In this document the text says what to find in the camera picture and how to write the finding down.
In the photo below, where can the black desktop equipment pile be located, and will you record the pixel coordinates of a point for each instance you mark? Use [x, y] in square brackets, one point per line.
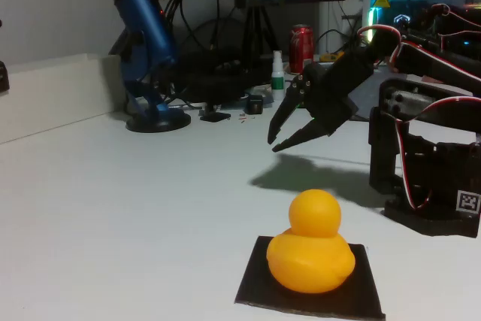
[210, 84]

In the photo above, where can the black-white fiducial tag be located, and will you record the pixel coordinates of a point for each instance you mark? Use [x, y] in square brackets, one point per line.
[469, 201]

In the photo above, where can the black tripod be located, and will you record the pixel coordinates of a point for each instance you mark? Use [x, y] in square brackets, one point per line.
[255, 16]

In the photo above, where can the small black cube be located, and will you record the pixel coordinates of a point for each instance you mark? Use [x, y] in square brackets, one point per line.
[255, 105]

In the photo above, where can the yellow rubber duck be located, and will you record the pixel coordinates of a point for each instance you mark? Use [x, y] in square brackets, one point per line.
[310, 261]

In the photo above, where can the yellow hand tool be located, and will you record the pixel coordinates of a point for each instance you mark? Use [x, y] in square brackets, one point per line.
[330, 57]

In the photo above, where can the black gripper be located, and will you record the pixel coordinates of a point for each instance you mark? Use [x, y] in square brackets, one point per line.
[326, 107]

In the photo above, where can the red cola can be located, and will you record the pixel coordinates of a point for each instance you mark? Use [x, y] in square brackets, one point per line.
[300, 46]

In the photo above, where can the grey flat pouch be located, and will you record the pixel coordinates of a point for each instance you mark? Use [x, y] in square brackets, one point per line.
[267, 95]

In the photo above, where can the black square mat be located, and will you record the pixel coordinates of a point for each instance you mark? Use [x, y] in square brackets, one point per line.
[255, 283]

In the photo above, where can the white raised ledge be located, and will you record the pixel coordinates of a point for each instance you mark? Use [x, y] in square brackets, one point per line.
[56, 88]

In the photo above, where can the grey flat tablet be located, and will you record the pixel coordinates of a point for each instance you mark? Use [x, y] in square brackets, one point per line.
[366, 91]

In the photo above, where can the blue desktop microphone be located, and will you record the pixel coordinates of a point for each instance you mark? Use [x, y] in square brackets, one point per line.
[146, 24]

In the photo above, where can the black oblong case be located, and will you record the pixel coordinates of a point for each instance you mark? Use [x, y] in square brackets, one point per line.
[3, 78]

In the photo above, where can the white spray bottle green label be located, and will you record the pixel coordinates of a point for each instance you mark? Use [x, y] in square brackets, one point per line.
[278, 84]

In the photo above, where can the glass-sided computer case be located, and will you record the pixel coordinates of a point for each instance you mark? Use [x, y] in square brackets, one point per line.
[387, 13]

